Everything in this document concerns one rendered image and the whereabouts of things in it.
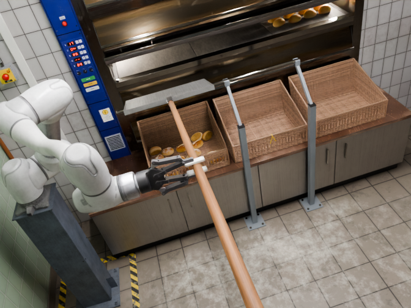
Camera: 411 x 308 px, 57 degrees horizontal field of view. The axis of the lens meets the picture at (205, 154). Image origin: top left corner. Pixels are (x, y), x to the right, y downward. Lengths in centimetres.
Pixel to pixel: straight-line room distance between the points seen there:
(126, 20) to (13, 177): 118
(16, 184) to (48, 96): 65
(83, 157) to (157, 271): 194
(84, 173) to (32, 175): 106
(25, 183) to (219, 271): 145
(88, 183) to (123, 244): 183
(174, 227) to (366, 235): 140
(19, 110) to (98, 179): 58
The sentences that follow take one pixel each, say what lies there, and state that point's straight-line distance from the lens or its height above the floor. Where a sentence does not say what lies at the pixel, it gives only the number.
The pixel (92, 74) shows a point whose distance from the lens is 266.
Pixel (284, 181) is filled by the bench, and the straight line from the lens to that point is 290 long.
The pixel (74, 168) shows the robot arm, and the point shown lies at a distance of 111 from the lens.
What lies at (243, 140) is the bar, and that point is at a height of 85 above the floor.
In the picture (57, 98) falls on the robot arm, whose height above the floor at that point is 167.
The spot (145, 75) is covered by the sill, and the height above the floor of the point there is 118.
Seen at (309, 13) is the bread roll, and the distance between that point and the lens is 312.
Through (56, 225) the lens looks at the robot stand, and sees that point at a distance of 231.
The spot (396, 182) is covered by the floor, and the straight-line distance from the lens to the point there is 340.
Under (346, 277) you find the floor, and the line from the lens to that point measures 279.
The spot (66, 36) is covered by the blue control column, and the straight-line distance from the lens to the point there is 257.
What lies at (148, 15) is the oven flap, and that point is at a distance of 258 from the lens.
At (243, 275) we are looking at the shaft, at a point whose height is 171.
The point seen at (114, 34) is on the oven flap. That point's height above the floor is 151.
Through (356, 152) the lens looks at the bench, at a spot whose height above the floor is 37.
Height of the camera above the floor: 237
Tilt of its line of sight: 40 degrees down
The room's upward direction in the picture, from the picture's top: 13 degrees counter-clockwise
